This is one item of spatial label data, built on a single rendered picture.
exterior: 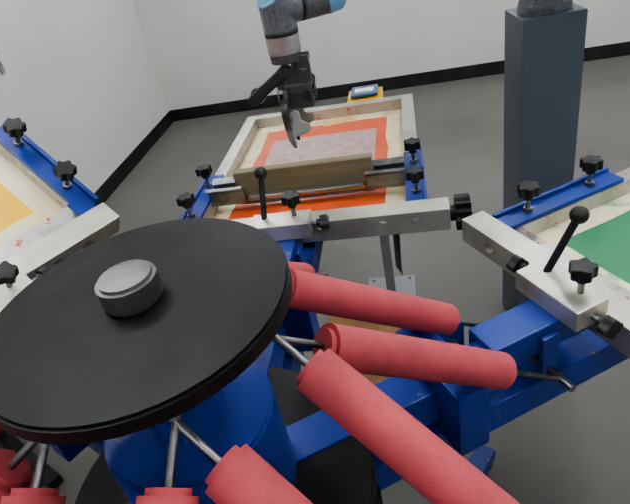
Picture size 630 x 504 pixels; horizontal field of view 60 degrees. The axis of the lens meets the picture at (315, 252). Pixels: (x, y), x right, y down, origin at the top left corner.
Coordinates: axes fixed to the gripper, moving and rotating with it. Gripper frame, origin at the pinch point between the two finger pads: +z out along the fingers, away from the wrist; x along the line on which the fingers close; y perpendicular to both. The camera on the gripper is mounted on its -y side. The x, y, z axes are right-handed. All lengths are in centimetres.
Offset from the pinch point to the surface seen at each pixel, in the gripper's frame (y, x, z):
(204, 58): -150, 368, 59
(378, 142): 18.4, 31.2, 16.6
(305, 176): 1.3, -1.1, 9.8
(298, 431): 10, -77, 11
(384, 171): 21.2, -3.2, 9.7
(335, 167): 9.2, -1.2, 8.2
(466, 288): 47, 77, 112
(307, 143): -4.4, 37.4, 16.8
